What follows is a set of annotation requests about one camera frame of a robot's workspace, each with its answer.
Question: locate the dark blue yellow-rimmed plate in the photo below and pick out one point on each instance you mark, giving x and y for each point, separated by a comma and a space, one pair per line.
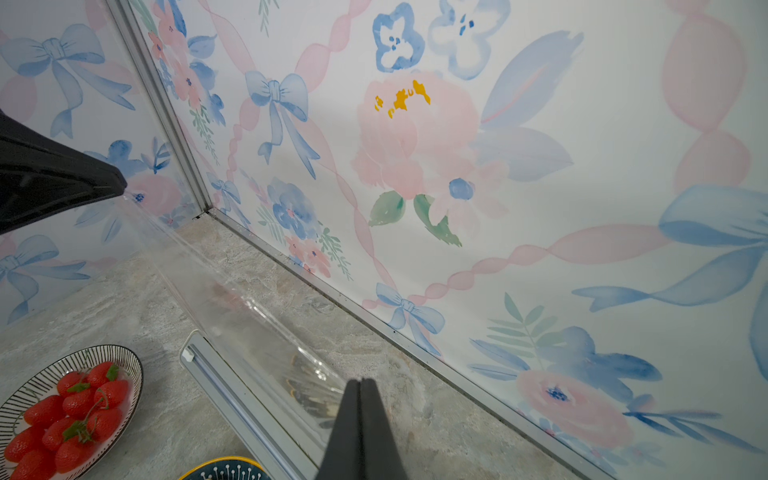
228, 468

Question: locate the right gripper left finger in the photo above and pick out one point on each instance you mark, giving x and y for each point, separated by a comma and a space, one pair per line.
343, 456

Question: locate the red strawberries pile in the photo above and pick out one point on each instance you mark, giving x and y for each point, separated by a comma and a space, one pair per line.
61, 433

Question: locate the glass bowl with striped rim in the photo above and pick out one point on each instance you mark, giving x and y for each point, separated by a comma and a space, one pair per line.
44, 383

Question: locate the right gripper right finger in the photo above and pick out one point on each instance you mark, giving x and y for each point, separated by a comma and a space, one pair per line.
380, 457

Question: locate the cream plastic wrap dispenser box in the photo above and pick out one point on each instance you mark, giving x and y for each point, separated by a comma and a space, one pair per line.
278, 433

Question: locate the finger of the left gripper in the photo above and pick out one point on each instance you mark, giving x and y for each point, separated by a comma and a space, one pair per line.
41, 177

